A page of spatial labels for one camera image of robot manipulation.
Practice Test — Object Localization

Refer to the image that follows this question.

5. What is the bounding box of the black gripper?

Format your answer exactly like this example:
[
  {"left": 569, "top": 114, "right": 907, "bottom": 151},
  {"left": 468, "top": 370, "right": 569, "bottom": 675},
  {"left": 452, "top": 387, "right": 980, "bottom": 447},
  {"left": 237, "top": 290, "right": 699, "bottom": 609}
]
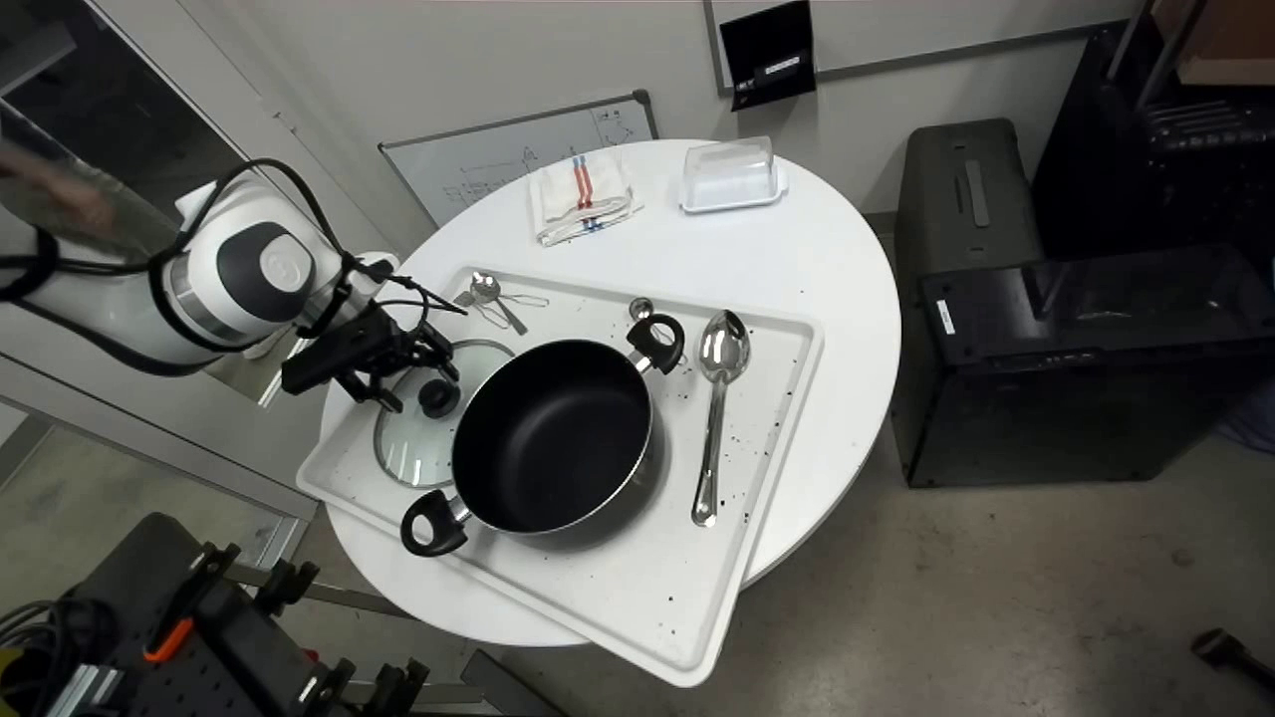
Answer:
[{"left": 280, "top": 315, "right": 464, "bottom": 418}]

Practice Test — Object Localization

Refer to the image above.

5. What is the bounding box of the glass lid with black knob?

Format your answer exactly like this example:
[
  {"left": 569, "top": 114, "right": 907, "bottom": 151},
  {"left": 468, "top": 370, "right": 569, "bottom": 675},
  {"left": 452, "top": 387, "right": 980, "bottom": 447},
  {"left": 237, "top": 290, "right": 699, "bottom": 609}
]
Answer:
[{"left": 369, "top": 335, "right": 517, "bottom": 495}]

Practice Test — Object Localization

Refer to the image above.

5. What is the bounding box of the small framed whiteboard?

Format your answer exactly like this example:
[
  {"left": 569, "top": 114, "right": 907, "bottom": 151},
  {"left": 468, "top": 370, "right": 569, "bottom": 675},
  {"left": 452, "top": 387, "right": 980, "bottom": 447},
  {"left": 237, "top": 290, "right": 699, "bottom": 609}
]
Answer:
[{"left": 380, "top": 86, "right": 663, "bottom": 226}]

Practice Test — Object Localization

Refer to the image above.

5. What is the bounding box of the folded white cloth red stripe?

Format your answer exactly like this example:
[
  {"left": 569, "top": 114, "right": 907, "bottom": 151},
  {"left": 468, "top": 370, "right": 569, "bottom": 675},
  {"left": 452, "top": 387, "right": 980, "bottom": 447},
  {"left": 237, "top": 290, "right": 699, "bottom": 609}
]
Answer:
[{"left": 527, "top": 145, "right": 646, "bottom": 249}]

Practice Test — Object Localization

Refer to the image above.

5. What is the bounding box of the large metal serving spoon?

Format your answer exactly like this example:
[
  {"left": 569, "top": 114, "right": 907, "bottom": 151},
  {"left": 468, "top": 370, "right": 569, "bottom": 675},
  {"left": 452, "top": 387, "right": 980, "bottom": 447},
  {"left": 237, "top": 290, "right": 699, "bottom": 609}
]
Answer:
[{"left": 685, "top": 309, "right": 756, "bottom": 529}]

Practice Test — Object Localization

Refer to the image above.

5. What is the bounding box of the white plastic tray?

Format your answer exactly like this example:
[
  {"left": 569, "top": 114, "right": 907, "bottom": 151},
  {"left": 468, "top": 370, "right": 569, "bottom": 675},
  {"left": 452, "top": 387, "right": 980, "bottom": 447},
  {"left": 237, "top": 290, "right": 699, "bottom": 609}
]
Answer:
[{"left": 292, "top": 268, "right": 828, "bottom": 691}]

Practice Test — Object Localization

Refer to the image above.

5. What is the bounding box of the low black case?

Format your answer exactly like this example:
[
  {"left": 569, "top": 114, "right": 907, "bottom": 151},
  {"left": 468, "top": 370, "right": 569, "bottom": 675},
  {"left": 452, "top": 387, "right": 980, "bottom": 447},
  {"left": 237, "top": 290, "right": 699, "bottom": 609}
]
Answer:
[{"left": 890, "top": 114, "right": 1275, "bottom": 495}]

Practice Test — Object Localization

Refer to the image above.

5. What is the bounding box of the brown cardboard box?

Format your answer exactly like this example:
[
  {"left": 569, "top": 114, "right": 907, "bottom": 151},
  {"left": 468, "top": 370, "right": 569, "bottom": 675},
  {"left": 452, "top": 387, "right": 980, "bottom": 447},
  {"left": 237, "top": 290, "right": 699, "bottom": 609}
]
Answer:
[{"left": 1146, "top": 0, "right": 1275, "bottom": 92}]

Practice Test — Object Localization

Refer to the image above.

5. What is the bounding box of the black pot with handles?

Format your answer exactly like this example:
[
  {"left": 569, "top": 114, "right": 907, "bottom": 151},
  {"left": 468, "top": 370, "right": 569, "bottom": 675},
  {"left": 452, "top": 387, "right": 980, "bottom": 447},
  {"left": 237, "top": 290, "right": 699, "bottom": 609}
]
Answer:
[{"left": 399, "top": 309, "right": 689, "bottom": 562}]

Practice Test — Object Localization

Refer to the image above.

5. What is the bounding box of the black wall marker holder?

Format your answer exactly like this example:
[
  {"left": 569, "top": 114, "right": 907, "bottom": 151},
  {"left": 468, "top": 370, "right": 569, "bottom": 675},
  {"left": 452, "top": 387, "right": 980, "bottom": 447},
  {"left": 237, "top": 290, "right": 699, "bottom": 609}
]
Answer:
[{"left": 713, "top": 0, "right": 822, "bottom": 110}]

